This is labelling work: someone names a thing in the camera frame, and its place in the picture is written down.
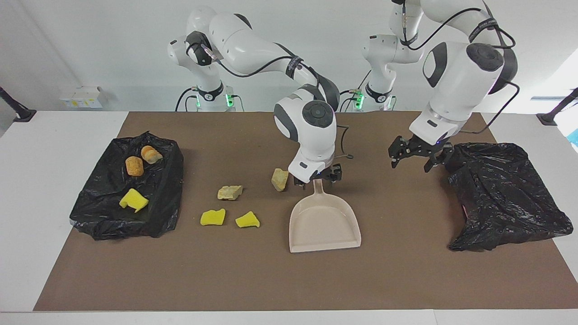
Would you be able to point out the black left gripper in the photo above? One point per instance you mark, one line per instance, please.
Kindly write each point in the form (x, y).
(422, 146)

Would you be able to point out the black camera stand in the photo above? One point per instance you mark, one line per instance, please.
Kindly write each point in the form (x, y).
(553, 115)
(20, 113)

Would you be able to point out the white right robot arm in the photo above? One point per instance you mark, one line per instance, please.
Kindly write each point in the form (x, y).
(316, 135)

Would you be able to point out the white base box green light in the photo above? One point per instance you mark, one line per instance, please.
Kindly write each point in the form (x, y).
(230, 99)
(359, 100)

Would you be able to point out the tan beige stone chunk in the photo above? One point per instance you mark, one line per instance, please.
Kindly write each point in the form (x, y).
(280, 179)

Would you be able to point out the black bag lined bin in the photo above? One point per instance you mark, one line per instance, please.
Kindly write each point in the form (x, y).
(496, 194)
(104, 216)

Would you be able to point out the brown table mat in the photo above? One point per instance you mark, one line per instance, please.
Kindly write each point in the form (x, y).
(271, 280)

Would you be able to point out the yellow sponge piece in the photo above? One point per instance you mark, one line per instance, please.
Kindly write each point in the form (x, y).
(133, 200)
(247, 220)
(212, 217)

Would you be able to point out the pale beige stone chunk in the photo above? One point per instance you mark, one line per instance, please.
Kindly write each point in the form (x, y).
(230, 192)

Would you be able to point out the beige plastic dustpan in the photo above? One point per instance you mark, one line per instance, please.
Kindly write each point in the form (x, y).
(325, 225)

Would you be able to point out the pale bread-like chunk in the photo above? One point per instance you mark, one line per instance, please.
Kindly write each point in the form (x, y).
(151, 154)

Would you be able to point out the white wall socket box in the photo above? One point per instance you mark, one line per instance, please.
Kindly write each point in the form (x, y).
(81, 97)

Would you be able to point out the blue object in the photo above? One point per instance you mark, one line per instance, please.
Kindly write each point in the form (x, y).
(575, 137)

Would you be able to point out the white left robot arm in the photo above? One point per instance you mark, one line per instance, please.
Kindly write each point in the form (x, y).
(460, 76)

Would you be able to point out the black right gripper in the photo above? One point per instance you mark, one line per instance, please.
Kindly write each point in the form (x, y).
(332, 170)

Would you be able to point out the orange-brown sponge chunk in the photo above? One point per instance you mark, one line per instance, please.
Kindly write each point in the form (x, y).
(134, 166)

